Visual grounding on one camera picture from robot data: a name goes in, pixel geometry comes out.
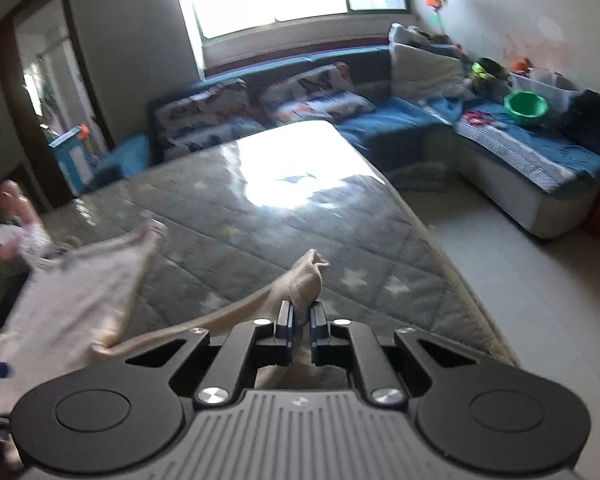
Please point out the black bag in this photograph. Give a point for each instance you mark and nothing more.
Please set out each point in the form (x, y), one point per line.
(590, 120)

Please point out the grey quilted table cover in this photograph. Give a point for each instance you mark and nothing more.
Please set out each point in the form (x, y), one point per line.
(280, 230)

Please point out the blue sofa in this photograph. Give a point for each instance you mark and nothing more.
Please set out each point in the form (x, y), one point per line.
(380, 120)

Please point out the orange toy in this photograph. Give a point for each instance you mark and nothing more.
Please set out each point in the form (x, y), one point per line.
(521, 65)

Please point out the clear plastic container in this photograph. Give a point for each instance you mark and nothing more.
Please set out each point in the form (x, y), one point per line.
(555, 92)

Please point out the cream clothing with number print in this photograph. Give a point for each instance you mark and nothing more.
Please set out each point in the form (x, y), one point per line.
(70, 300)

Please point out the red scissors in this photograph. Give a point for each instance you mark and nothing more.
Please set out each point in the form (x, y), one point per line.
(475, 116)

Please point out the blue sofa cover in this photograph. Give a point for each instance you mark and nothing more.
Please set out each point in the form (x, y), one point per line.
(520, 150)

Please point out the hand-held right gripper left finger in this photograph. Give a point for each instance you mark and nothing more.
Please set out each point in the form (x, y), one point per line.
(284, 325)

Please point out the neon green toy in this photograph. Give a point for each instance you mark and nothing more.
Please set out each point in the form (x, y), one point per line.
(480, 67)

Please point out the green plastic bowl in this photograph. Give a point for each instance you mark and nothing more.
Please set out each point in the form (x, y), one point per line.
(527, 110)

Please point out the grey cushion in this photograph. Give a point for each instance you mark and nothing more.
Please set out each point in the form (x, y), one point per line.
(425, 72)

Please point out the pink water bottle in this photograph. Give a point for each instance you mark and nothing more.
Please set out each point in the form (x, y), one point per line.
(12, 200)

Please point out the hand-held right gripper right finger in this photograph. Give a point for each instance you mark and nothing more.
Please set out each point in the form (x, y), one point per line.
(317, 330)

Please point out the blue cardboard box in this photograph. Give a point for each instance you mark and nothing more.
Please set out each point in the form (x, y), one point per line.
(72, 160)

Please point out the pink and white tissue box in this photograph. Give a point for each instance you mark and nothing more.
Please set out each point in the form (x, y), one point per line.
(30, 245)

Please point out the white stuffed toy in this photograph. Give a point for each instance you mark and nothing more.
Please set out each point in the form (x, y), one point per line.
(402, 35)

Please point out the dark wooden door frame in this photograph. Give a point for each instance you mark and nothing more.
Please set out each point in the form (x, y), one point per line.
(80, 60)

